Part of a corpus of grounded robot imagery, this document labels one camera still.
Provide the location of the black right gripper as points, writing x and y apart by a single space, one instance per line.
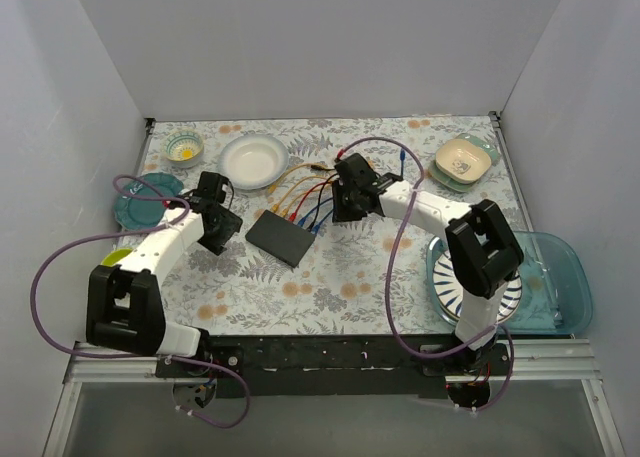
345 205

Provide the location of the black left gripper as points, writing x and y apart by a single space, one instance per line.
223 230

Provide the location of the black network switch box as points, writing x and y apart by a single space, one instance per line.
280 238

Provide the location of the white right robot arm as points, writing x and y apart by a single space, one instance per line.
485 254

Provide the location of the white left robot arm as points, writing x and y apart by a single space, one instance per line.
125 308

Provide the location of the white shallow bowl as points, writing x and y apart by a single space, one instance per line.
253 162

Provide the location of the floral patterned tablecloth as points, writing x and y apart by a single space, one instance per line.
357 278

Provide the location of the teal scalloped plate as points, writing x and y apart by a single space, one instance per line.
134 214

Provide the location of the small patterned bowl yellow centre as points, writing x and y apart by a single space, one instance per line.
184 148

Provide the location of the lime green bowl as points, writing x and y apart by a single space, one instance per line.
115 256

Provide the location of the cream square bowl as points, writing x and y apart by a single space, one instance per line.
462 161

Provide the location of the blue striped round plate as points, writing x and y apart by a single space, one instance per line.
449 292

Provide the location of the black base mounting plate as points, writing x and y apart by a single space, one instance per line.
325 365

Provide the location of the transparent blue plastic tray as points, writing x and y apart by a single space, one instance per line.
556 298

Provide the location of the aluminium frame rail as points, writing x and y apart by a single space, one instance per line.
531 359

